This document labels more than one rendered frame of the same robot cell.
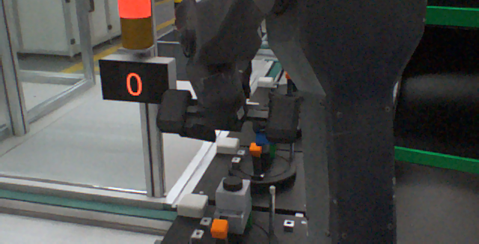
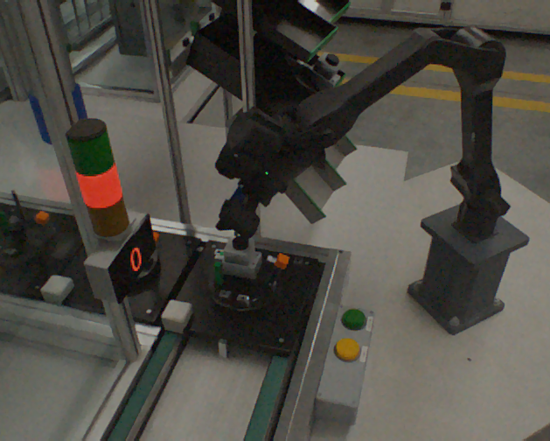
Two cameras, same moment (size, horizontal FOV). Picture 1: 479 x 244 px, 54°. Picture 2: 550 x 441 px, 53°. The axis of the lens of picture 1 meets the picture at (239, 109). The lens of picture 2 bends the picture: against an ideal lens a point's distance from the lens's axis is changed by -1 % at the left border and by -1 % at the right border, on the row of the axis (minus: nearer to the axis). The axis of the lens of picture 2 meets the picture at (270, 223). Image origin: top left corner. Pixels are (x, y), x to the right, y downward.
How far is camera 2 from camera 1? 0.95 m
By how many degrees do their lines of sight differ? 74
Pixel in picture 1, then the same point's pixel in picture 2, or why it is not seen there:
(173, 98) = (240, 209)
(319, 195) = (485, 121)
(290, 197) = (173, 249)
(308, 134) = (479, 106)
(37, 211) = not seen: outside the picture
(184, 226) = (205, 321)
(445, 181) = not seen: hidden behind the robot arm
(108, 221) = (144, 410)
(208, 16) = (350, 108)
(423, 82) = not seen: hidden behind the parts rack
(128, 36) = (122, 218)
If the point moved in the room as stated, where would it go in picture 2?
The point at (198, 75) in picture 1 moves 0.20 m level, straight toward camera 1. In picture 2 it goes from (314, 157) to (446, 152)
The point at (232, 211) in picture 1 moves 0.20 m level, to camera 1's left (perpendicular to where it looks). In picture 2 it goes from (252, 257) to (242, 346)
